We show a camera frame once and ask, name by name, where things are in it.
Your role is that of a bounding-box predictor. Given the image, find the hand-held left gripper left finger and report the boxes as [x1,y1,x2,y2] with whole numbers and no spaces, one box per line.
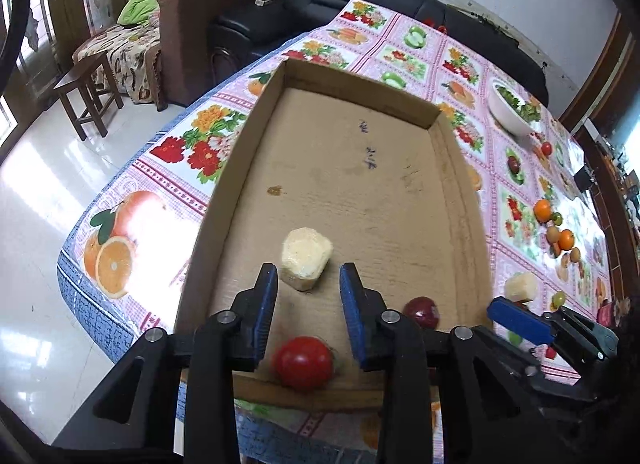
[50,263,279,464]

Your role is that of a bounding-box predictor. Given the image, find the brown armchair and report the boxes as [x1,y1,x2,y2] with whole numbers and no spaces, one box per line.
[72,0,290,112]

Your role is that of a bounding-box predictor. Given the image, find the wooden stool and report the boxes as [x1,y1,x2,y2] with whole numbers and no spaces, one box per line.
[52,51,125,141]

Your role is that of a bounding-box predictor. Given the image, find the shallow cardboard box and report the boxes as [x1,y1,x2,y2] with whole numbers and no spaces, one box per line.
[172,58,493,412]

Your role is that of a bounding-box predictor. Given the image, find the floral patterned blanket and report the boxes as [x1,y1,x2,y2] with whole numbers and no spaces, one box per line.
[73,22,166,105]

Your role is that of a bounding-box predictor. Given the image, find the dark red apple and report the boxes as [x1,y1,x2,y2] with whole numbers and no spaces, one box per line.
[403,297,442,330]

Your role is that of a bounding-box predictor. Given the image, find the fruit and flower print tablecloth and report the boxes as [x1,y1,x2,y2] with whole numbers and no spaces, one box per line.
[56,0,618,464]

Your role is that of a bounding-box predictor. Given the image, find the green pillow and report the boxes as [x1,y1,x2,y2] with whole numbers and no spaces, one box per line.
[117,0,160,28]

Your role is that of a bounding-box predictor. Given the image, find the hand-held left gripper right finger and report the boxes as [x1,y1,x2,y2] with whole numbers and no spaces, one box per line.
[339,262,563,464]

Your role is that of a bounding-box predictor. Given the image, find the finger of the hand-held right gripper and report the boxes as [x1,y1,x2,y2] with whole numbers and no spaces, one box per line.
[487,297,621,395]

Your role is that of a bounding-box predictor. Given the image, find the white bowl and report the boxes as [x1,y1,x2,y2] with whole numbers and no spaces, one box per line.
[486,77,543,137]

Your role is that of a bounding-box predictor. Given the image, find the green leafy vegetables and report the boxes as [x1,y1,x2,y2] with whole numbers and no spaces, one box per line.
[495,85,542,124]

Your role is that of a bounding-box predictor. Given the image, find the large red tomato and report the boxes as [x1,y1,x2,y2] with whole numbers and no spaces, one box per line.
[272,337,335,391]

